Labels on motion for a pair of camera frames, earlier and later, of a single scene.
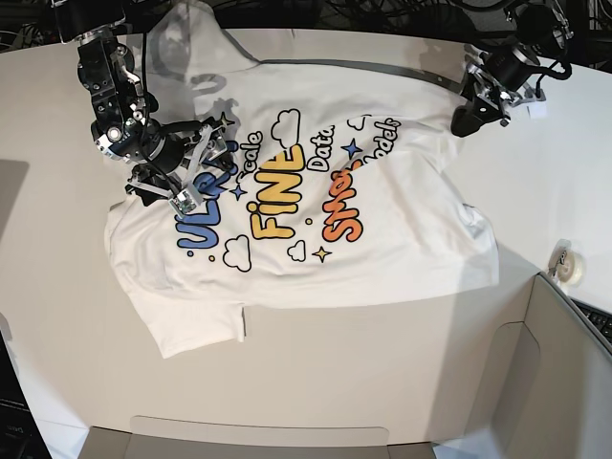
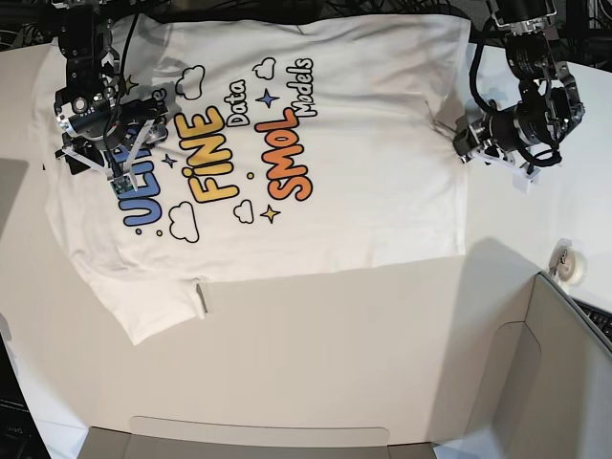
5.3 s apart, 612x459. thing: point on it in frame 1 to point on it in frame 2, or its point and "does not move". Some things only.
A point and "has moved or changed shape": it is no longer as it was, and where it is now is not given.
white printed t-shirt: (349, 185) has moved or changed shape
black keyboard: (602, 318) does not move
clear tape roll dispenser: (566, 263) does not move
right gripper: (485, 100) to (478, 140)
